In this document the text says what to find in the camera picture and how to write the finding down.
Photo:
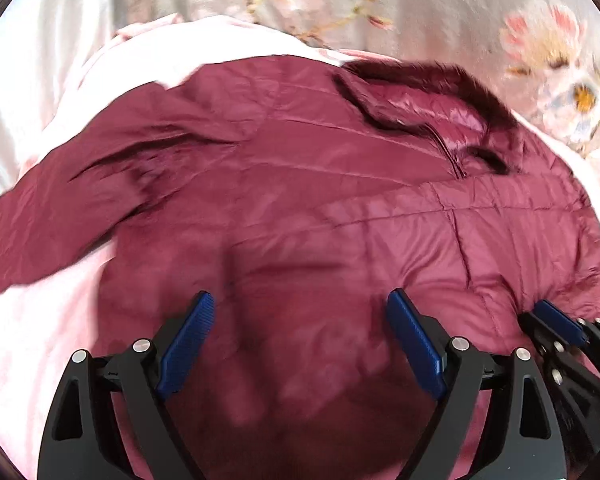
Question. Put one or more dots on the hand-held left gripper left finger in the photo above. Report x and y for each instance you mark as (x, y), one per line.
(187, 342)

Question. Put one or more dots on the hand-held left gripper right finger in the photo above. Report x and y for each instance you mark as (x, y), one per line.
(415, 342)

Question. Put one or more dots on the maroon puffer jacket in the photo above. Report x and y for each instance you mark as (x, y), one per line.
(300, 220)

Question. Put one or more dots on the pink bow print blanket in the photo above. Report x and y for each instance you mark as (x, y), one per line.
(45, 340)

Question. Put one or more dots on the white cloth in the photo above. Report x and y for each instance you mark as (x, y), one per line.
(35, 75)

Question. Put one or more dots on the grey floral bed sheet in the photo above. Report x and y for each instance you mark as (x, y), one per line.
(450, 20)

